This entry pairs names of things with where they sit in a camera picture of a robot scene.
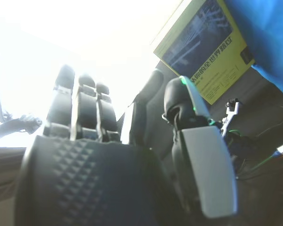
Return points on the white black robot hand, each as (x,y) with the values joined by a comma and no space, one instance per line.
(89,179)

